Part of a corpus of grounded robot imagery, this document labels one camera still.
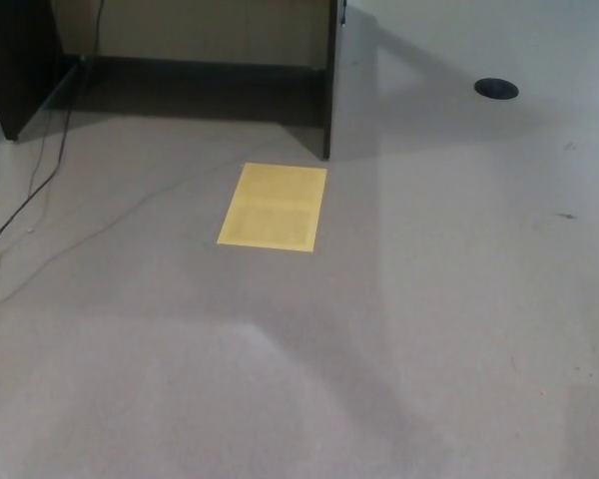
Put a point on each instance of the yellow paper sheet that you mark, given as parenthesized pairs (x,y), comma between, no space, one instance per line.
(273,207)

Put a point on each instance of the black round floor cap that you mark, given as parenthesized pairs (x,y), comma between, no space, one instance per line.
(496,88)

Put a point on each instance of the dark wooden desk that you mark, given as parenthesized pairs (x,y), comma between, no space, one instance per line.
(25,60)

